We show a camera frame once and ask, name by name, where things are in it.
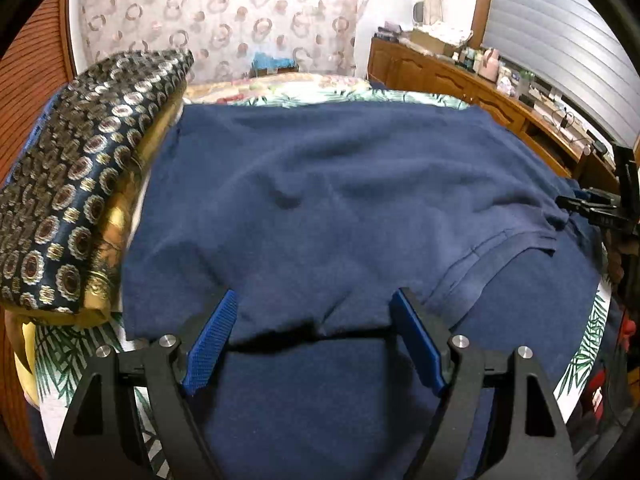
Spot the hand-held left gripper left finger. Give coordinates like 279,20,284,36
52,287,238,480

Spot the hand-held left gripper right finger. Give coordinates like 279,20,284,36
390,287,573,480

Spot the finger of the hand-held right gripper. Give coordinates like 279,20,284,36
555,188,622,222

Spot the navy blue t-shirt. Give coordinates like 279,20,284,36
120,100,608,480

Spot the palm leaf print blanket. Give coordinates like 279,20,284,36
30,85,608,480

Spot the grey window blind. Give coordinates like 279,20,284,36
482,0,640,146

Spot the wooden sideboard cabinet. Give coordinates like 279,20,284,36
367,35,621,196

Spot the navy circle print folded cloth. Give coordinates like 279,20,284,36
0,49,195,313

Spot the open cardboard box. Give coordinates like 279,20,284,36
407,27,458,56

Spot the floral quilt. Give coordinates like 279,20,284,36
182,72,371,106

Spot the blue item on box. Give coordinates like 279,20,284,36
250,52,299,78

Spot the wooden louvered wardrobe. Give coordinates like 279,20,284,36
0,0,76,186

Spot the circle patterned sheer curtain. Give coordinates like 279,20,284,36
80,0,373,86

